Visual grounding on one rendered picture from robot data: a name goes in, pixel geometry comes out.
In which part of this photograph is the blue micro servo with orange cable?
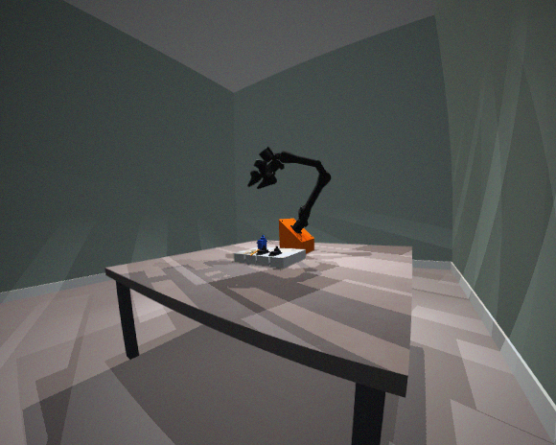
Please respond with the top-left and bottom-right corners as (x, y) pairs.
(249, 235), (267, 256)

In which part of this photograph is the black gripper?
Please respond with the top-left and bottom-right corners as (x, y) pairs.
(247, 164), (277, 189)

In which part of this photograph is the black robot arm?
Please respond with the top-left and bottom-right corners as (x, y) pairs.
(253, 147), (331, 233)

